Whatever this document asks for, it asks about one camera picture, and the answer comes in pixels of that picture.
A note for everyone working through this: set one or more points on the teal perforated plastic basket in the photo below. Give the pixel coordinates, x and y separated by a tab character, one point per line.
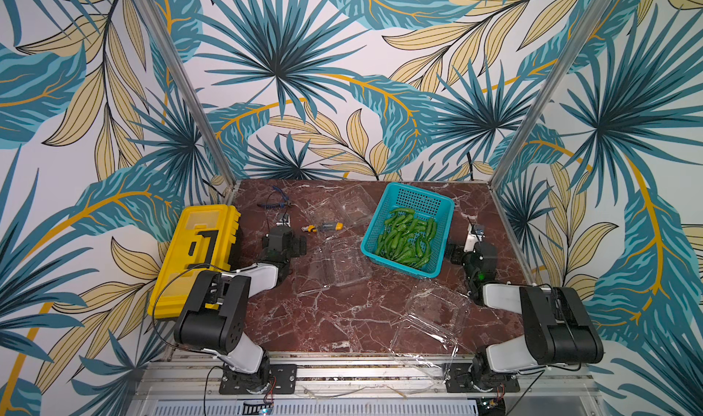
426	204

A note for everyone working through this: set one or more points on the right aluminium frame post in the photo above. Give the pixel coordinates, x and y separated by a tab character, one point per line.
570	52

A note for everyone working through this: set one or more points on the yellow black utility knife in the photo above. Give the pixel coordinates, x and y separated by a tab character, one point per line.
324	227

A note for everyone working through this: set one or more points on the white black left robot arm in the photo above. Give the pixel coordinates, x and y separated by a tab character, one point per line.
212	320

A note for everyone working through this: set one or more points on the yellow plastic toolbox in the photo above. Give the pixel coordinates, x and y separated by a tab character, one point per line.
207	238

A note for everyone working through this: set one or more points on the blue handled pliers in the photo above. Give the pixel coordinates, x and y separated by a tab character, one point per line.
277	199

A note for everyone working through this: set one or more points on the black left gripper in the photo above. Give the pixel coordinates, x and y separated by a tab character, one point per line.
298	246

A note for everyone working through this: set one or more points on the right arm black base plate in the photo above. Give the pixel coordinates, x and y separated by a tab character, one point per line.
467	378

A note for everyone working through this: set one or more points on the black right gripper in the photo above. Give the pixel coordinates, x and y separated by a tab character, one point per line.
458	253

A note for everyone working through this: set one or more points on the clear clamshell pepper container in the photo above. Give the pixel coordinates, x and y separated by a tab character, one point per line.
338	263
352	207

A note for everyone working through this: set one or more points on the left aluminium frame post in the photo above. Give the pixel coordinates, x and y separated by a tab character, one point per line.
151	16

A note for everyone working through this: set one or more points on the white vented front panel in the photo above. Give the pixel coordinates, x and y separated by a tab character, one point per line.
315	407

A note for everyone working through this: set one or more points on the green peppers in basket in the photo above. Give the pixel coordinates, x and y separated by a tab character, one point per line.
406	238

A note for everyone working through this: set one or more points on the aluminium frame post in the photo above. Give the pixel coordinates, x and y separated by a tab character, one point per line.
570	52
151	16

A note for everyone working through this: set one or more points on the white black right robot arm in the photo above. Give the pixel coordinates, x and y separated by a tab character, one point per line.
557	329

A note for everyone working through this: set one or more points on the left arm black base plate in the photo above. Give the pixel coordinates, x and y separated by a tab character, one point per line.
279	378

